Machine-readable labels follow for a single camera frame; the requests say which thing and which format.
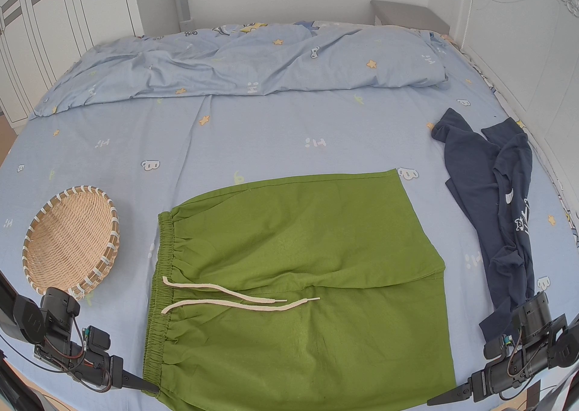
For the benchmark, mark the round woven basket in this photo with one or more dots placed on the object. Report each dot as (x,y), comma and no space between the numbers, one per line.
(68,242)

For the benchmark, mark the white wardrobe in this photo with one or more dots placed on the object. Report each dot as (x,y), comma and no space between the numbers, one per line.
(45,15)

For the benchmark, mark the dark blue garment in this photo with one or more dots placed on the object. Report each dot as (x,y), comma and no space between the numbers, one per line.
(470,165)

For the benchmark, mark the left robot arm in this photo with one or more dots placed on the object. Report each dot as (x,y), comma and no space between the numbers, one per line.
(31,323)

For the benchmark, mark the bed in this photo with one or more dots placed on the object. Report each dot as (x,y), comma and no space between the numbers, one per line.
(294,138)

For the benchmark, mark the green shorts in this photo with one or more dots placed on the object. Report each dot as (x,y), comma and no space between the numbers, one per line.
(294,242)

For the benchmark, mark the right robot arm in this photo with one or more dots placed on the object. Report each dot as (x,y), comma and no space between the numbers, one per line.
(536,309)

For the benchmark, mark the grey bedside table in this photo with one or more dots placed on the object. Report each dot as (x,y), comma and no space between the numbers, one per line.
(407,15)

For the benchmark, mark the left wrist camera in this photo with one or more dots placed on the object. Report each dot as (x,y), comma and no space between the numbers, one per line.
(97,337)

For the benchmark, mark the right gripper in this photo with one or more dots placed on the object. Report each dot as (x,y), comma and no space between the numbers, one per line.
(497,377)

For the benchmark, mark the pale blue quilt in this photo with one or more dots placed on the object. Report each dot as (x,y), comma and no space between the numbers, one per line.
(226,65)

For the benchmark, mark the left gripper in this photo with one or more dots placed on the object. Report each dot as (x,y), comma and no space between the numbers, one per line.
(106,373)

